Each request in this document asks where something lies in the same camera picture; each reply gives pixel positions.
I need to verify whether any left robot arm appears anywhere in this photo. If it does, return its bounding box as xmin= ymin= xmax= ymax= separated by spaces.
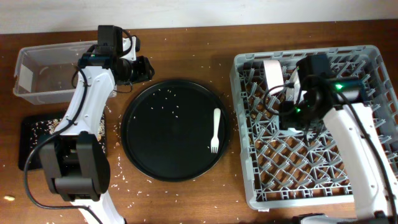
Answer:
xmin=28 ymin=25 xmax=155 ymax=223

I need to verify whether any rice and nuts food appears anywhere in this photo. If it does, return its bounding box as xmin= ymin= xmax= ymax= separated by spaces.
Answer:
xmin=31 ymin=114 xmax=106 ymax=142

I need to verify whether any peanut on table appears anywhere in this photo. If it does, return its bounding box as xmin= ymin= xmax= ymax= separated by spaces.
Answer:
xmin=4 ymin=195 xmax=15 ymax=201

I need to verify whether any white plastic fork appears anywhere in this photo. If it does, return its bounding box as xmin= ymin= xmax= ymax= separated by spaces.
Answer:
xmin=211 ymin=108 xmax=221 ymax=154

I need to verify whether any black round tray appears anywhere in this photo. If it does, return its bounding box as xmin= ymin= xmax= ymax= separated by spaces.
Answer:
xmin=121 ymin=80 xmax=231 ymax=182

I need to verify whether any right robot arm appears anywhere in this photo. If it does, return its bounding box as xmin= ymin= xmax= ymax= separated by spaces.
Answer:
xmin=279 ymin=54 xmax=397 ymax=223

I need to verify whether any grey dishwasher rack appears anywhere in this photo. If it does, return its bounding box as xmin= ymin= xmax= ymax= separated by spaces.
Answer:
xmin=230 ymin=45 xmax=397 ymax=212

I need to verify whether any clear plastic waste bin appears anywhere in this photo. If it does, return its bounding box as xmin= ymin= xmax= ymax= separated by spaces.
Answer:
xmin=12 ymin=40 xmax=118 ymax=105

